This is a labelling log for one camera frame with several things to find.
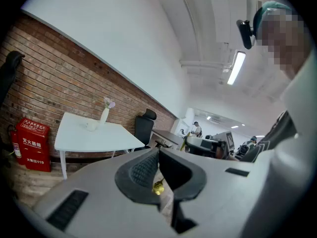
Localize white square table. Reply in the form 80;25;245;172
54;112;146;180

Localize white mug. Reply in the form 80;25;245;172
85;121;99;132

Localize gold spoon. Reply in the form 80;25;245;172
152;178;165;196

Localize black office chair with headrest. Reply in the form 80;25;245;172
133;108;158;151

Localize teal cap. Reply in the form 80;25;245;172
252;0;294;41

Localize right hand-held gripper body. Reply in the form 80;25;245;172
187;130;236;160

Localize red fire extinguisher box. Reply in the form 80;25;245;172
15;118;52;173

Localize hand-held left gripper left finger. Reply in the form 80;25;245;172
32;147;179;238

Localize office desk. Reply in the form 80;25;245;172
150;129;185;150

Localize white ribbed vase with flowers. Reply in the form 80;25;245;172
100;97;116;126

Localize black head camera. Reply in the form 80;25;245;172
236;19;257;50

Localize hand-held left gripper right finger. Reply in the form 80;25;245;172
158;148;282;238

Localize red fire extinguisher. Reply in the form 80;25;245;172
8;124;20;159

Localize white ceiling air unit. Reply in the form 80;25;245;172
210;0;263;50

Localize long ceiling light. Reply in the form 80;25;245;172
227;50;247;86

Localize person's black printed t-shirt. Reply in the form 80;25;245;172
240;110;297;164

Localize person's head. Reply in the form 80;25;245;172
256;7;312;80

